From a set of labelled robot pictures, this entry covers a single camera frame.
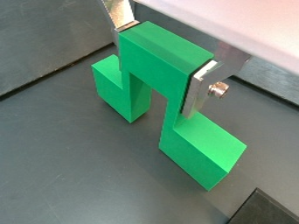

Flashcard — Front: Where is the green arch-shaped block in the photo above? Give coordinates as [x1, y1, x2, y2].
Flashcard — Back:
[92, 22, 247, 190]

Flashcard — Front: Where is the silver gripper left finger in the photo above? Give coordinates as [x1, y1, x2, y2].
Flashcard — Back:
[97, 0, 139, 46]

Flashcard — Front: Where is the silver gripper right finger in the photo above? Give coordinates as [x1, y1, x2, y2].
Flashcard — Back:
[181, 41, 251, 118]

